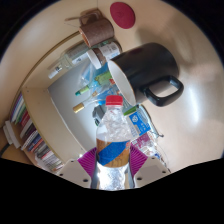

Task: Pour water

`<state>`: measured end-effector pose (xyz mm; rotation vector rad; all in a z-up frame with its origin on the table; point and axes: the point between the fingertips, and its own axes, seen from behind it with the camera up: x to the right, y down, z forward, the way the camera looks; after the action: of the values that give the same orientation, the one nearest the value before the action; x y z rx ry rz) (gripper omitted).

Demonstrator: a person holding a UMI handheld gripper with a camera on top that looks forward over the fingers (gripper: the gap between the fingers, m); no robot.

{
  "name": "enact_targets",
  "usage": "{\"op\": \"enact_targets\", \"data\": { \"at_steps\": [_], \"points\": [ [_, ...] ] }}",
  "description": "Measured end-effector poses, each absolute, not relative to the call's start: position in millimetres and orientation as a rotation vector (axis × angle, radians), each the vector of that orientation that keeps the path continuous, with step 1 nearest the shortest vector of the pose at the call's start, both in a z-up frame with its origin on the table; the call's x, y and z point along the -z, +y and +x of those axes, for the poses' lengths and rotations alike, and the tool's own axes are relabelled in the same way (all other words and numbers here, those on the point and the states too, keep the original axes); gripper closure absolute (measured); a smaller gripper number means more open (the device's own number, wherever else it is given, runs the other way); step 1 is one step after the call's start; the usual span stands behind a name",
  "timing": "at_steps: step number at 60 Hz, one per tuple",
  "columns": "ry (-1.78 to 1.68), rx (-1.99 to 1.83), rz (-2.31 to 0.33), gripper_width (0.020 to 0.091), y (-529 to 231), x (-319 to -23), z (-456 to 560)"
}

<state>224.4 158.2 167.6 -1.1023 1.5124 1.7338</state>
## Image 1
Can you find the black mug with white inside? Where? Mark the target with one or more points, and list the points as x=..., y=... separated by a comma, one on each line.
x=150, y=66

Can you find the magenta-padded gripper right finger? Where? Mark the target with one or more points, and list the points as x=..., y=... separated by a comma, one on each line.
x=150, y=170

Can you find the brown jar with white lid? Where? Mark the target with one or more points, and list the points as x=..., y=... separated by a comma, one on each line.
x=108, y=51

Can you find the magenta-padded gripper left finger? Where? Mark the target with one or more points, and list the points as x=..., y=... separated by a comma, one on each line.
x=73, y=171

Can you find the flat round red coaster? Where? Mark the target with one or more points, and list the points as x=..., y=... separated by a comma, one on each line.
x=122, y=15

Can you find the blue and white carton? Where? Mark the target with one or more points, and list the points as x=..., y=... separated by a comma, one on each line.
x=140, y=121

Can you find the brown ribbed mug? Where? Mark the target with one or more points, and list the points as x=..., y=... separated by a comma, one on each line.
x=98, y=31

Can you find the green bottle with teal cap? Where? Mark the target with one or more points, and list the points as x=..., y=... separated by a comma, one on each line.
x=101, y=78

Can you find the pink packet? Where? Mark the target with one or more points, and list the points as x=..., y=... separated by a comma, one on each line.
x=142, y=141

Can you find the clear red-capped water bottle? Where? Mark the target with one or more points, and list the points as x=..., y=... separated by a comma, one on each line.
x=113, y=133

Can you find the tall clear glass bottle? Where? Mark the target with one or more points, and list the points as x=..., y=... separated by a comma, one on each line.
x=71, y=58

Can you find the clear bottle with gold cap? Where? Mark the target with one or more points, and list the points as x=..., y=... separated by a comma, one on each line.
x=79, y=107

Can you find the wooden shelf unit with books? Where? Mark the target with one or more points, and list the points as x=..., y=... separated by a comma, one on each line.
x=50, y=126

